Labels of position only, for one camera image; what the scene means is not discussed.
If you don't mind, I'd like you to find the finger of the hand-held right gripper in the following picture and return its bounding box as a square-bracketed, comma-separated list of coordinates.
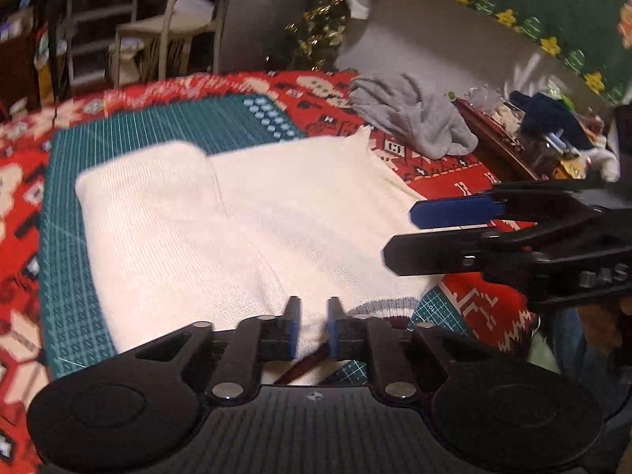
[382, 226, 632, 311]
[409, 180, 614, 231]

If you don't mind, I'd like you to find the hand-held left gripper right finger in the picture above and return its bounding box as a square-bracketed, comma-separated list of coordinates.
[326, 296, 495, 402]

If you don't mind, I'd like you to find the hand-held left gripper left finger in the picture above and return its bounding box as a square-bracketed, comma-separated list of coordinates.
[135, 296, 303, 404]

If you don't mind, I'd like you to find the white knit sweater vest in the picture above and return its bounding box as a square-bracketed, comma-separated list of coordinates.
[75, 126, 444, 387]

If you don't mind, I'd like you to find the box of mixed clothes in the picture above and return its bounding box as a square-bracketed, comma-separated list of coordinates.
[453, 98, 545, 182]

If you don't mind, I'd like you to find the dark navy cloth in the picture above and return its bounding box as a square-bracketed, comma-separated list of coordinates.
[510, 90, 596, 152]

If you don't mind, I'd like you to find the grey cloth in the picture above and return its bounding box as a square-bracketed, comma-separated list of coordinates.
[347, 71, 480, 159]

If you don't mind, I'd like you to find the person's blue jeans leg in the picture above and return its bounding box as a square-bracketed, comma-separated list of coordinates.
[536, 306, 632, 406]

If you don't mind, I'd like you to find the red patterned blanket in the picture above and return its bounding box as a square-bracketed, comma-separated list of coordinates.
[0, 70, 546, 474]

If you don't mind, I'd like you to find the small tinsel christmas tree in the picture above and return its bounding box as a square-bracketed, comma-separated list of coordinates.
[284, 0, 352, 72]

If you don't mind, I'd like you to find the green cutting mat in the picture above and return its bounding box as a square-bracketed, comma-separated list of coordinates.
[38, 94, 476, 387]

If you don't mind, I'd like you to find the white wooden chair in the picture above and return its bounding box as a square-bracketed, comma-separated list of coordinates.
[109, 0, 234, 86]

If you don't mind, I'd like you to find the white ladder shelf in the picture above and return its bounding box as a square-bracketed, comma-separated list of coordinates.
[63, 0, 142, 86]

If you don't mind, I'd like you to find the brown wooden cabinet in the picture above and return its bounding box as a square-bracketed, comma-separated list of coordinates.
[0, 24, 41, 109]

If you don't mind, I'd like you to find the green christmas wall banner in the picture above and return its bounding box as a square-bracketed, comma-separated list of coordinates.
[346, 0, 632, 105]

